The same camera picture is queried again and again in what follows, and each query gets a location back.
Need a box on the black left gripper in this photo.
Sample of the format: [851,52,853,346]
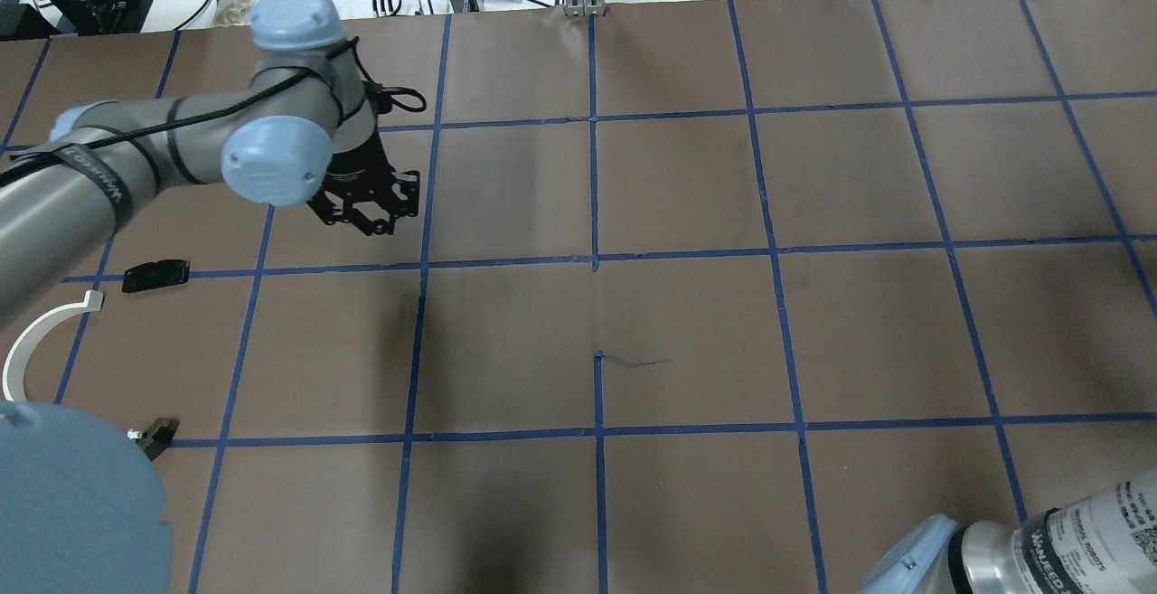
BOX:
[305,133,421,236]

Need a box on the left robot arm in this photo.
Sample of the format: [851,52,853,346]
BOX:
[1,0,420,593]

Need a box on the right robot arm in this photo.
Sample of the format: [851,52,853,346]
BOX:
[856,469,1156,593]

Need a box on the small black flat part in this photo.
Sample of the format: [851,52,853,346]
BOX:
[121,258,191,294]

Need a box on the dark green brake shoe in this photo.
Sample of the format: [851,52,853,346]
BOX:
[127,418,179,462]

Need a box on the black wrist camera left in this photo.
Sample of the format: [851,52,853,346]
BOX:
[362,79,428,125]

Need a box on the white curved bracket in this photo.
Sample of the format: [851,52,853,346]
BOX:
[3,289,104,403]

